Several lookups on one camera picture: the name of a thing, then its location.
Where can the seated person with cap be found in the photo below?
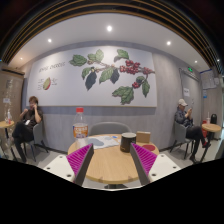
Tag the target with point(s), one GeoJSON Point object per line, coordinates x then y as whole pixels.
{"type": "Point", "coordinates": [184, 117]}

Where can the round side table right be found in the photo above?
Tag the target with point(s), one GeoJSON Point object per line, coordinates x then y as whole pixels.
{"type": "Point", "coordinates": [210, 128]}

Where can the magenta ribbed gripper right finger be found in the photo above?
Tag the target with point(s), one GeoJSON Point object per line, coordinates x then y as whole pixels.
{"type": "Point", "coordinates": [143, 160]}

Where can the seated person in black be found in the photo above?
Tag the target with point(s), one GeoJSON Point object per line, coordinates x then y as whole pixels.
{"type": "Point", "coordinates": [23, 131]}

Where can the paper placemat with print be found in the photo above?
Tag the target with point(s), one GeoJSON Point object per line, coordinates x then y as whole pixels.
{"type": "Point", "coordinates": [100, 142]}

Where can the coffee plant wall mural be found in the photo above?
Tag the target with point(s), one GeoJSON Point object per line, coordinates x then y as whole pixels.
{"type": "Point", "coordinates": [95, 76]}

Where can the grey chair behind table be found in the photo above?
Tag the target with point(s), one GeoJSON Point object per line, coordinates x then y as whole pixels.
{"type": "Point", "coordinates": [108, 128]}

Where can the round side table left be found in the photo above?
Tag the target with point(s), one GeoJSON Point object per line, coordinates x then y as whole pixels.
{"type": "Point", "coordinates": [5, 125]}

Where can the black cup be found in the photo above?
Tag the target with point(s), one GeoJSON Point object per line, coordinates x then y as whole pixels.
{"type": "Point", "coordinates": [126, 140]}

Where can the red round coaster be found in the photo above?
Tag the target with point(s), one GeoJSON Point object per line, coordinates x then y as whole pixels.
{"type": "Point", "coordinates": [149, 147]}

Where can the clear plastic water bottle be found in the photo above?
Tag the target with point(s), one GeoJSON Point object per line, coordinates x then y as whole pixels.
{"type": "Point", "coordinates": [80, 128]}

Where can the bottle on left table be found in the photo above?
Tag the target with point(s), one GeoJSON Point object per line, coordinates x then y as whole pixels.
{"type": "Point", "coordinates": [9, 118]}

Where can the white cup with straw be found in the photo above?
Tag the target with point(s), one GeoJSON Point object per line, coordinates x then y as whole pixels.
{"type": "Point", "coordinates": [208, 118]}

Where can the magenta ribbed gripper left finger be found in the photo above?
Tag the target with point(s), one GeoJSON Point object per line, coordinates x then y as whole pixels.
{"type": "Point", "coordinates": [79, 161]}

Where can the round side table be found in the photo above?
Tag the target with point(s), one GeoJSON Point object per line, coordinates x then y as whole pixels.
{"type": "Point", "coordinates": [210, 128]}
{"type": "Point", "coordinates": [5, 125]}

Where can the grey chair on left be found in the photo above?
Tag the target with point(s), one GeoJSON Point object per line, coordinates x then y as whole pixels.
{"type": "Point", "coordinates": [38, 139]}

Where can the small brown cardboard box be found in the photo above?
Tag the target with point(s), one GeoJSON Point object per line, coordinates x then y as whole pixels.
{"type": "Point", "coordinates": [143, 137]}

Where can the grey chair on right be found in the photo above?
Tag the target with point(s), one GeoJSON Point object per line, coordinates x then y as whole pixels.
{"type": "Point", "coordinates": [180, 136]}

